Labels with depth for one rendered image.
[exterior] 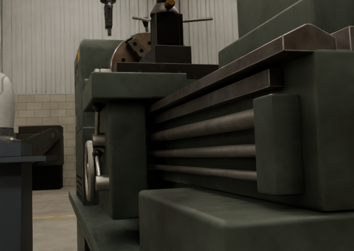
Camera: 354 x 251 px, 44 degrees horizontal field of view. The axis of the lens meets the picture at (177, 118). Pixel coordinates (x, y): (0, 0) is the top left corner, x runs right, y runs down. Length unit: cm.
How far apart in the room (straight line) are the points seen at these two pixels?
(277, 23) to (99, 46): 141
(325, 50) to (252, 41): 22
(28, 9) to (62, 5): 92
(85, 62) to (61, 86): 1020
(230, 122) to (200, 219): 16
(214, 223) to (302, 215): 8
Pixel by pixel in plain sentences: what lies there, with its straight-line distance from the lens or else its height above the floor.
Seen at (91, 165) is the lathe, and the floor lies 72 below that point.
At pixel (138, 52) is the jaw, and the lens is 174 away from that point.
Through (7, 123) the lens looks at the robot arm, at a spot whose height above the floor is 87.
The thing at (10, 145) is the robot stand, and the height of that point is 79.
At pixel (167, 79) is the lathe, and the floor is 91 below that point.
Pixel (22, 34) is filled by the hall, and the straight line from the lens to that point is 1255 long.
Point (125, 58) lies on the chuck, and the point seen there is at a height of 113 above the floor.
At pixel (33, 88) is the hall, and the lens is 1221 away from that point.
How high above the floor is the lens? 74
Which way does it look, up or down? 5 degrees up
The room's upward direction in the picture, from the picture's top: 2 degrees counter-clockwise
